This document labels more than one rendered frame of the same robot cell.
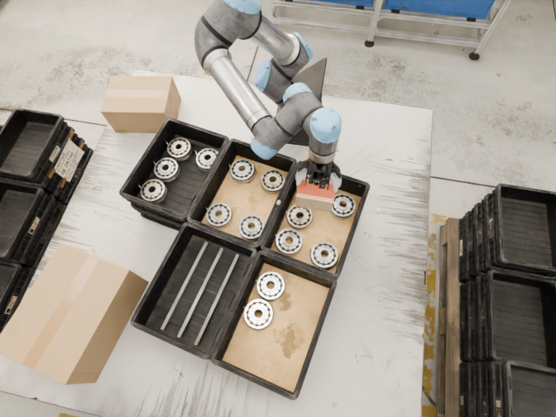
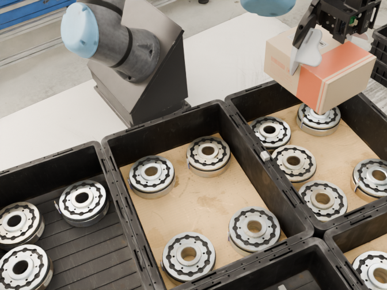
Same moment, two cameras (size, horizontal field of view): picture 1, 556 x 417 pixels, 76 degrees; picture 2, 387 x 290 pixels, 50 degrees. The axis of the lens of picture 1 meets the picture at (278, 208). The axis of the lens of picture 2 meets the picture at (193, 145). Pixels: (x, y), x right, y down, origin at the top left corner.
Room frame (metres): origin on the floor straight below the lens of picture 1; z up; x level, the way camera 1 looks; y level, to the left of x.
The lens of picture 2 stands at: (0.30, 0.48, 1.59)
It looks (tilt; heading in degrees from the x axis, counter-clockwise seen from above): 48 degrees down; 315
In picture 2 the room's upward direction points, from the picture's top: 5 degrees counter-clockwise
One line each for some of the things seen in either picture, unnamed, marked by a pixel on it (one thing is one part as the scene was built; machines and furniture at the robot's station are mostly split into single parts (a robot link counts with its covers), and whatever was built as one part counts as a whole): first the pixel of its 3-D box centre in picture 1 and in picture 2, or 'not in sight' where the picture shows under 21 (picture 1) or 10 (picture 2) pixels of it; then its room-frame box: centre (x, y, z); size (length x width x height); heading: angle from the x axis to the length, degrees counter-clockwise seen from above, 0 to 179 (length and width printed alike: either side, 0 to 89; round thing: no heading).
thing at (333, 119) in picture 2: (342, 204); (319, 113); (0.58, -0.26, 0.86); 0.10 x 0.10 x 0.01
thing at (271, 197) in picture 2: (245, 195); (197, 198); (0.64, 0.13, 0.87); 0.40 x 0.30 x 0.11; 154
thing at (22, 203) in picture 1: (21, 227); not in sight; (0.83, 1.45, 0.31); 0.40 x 0.30 x 0.34; 164
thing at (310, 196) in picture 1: (318, 183); (316, 64); (0.56, -0.14, 1.09); 0.16 x 0.12 x 0.07; 164
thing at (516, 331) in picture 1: (505, 323); not in sight; (0.13, -1.05, 0.31); 0.40 x 0.30 x 0.34; 164
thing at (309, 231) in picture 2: (243, 189); (196, 183); (0.64, 0.13, 0.92); 0.40 x 0.30 x 0.02; 154
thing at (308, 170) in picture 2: (299, 216); (292, 162); (0.54, -0.08, 0.86); 0.10 x 0.10 x 0.01
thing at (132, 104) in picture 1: (143, 105); not in sight; (1.23, 0.62, 0.78); 0.30 x 0.22 x 0.16; 83
